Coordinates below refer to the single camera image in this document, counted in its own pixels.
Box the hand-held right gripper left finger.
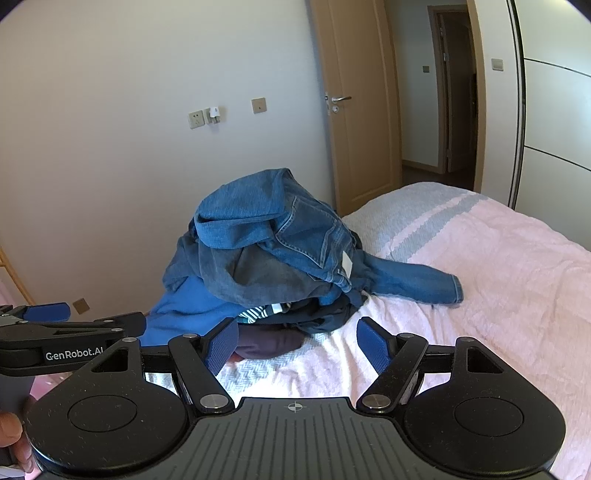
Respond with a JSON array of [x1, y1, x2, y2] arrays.
[[90, 318, 239, 414]]

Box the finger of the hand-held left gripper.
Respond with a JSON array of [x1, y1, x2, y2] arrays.
[[14, 302, 72, 322], [0, 312, 147, 344]]

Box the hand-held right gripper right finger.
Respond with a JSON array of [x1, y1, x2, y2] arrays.
[[356, 316, 506, 413]]

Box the blue denim jeans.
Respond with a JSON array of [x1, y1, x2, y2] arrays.
[[193, 168, 464, 306]]

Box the person's left hand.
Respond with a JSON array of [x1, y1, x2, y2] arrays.
[[0, 412, 36, 473]]

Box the dark purple garment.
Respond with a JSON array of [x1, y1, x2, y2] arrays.
[[229, 323, 305, 363]]

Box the striped garment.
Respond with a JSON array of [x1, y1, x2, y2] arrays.
[[236, 302, 296, 326]]

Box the bright blue sweater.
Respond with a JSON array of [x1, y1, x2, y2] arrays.
[[139, 276, 241, 348]]

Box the dark navy garment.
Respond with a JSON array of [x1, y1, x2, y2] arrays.
[[272, 286, 370, 335]]

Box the faded dark denim garment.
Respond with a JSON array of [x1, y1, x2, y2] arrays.
[[163, 228, 352, 308]]

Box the bed with pink-grey cover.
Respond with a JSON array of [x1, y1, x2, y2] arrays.
[[215, 181, 591, 480]]

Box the light wooden door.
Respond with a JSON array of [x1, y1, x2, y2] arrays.
[[308, 0, 403, 217]]

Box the white wardrobe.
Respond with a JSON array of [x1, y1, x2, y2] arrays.
[[507, 0, 591, 252]]

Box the light wooden rail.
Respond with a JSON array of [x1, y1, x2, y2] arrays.
[[0, 244, 29, 306]]

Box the metal door handle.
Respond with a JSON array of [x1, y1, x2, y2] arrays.
[[324, 91, 352, 114]]

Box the wooden door frame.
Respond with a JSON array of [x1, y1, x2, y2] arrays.
[[465, 0, 491, 197]]

